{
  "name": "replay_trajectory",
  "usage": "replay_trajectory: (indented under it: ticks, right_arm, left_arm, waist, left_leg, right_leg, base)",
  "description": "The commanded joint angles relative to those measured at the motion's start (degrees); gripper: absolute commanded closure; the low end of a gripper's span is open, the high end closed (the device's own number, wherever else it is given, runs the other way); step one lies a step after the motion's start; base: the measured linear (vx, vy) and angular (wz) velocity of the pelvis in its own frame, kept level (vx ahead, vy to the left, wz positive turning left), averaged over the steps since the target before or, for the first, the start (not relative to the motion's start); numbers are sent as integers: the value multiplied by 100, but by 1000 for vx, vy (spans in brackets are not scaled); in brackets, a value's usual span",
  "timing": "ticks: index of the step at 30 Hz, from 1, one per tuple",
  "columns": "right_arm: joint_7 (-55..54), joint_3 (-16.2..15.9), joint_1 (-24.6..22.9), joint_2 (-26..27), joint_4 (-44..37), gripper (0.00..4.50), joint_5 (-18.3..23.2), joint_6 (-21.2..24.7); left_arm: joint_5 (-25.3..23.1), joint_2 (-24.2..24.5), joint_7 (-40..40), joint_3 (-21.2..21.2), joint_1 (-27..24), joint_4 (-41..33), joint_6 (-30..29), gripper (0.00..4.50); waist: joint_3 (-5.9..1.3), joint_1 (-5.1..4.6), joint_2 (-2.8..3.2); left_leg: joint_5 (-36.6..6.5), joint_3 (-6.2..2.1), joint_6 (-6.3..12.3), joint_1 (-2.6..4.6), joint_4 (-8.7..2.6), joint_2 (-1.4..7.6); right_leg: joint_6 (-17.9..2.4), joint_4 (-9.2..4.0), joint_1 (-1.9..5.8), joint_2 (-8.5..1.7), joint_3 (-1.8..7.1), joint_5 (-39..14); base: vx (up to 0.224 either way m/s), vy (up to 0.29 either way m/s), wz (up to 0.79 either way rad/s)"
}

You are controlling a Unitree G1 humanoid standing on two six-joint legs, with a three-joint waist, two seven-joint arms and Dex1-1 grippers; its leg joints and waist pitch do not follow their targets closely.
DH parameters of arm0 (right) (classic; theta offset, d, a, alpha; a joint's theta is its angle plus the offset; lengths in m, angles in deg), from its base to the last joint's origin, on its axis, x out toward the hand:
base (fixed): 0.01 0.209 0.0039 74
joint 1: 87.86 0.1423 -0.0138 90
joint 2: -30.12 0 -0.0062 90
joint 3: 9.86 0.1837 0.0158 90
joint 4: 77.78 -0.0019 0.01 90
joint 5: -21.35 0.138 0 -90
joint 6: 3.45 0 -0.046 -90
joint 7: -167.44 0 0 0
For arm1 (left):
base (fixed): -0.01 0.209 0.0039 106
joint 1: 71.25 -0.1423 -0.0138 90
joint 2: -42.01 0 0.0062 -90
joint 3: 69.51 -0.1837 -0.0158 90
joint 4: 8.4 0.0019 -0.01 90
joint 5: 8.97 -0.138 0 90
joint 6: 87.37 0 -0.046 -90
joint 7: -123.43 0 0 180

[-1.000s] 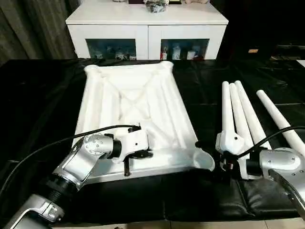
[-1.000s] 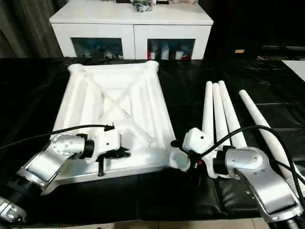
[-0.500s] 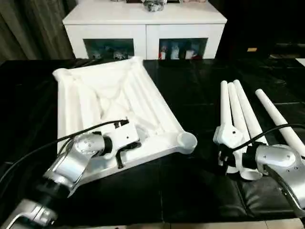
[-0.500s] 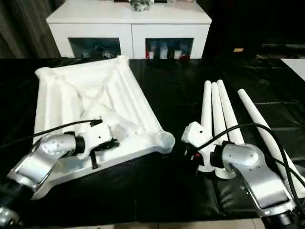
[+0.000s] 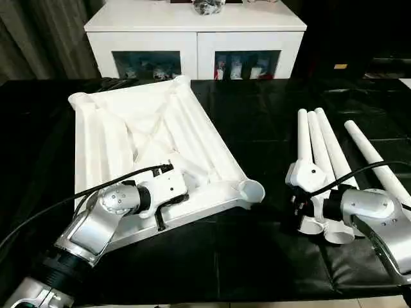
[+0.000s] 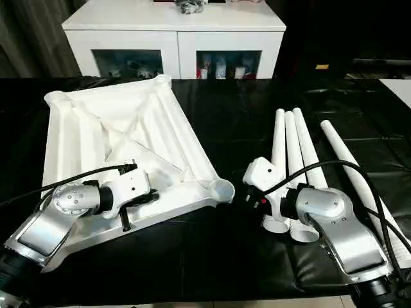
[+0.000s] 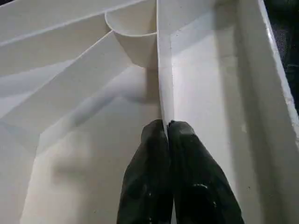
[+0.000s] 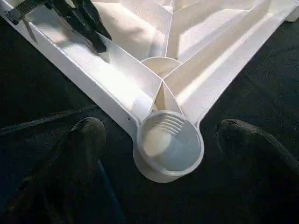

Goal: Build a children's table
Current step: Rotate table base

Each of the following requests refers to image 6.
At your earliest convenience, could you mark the white plastic table leg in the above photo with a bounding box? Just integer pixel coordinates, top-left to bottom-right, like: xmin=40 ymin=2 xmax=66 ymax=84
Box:
xmin=320 ymin=119 xmax=411 ymax=267
xmin=284 ymin=110 xmax=319 ymax=244
xmin=292 ymin=107 xmax=329 ymax=191
xmin=262 ymin=108 xmax=289 ymax=232

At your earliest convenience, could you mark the white plastic table top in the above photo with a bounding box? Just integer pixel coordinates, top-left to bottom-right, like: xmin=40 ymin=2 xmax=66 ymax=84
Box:
xmin=41 ymin=74 xmax=237 ymax=273

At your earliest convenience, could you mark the black table mat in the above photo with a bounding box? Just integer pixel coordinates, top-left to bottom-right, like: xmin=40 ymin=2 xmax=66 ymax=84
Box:
xmin=0 ymin=76 xmax=411 ymax=298

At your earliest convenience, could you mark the white cabinet with glass doors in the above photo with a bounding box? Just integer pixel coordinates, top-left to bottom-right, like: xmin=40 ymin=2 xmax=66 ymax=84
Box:
xmin=62 ymin=0 xmax=286 ymax=80

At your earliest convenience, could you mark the white flat board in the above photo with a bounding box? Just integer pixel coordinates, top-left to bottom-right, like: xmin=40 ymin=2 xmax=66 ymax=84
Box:
xmin=380 ymin=78 xmax=411 ymax=108

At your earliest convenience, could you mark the black cabinet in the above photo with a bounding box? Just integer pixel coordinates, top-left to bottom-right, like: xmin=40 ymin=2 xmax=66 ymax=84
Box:
xmin=282 ymin=0 xmax=411 ymax=81

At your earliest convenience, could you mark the black white spotted toy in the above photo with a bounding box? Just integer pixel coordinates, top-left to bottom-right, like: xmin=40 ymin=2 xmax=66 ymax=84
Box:
xmin=175 ymin=0 xmax=209 ymax=15

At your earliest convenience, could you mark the grey curtain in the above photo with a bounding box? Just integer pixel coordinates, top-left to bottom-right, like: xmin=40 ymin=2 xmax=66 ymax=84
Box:
xmin=0 ymin=0 xmax=81 ymax=78

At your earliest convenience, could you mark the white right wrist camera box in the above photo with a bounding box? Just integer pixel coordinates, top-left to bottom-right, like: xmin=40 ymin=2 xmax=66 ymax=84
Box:
xmin=242 ymin=157 xmax=290 ymax=225

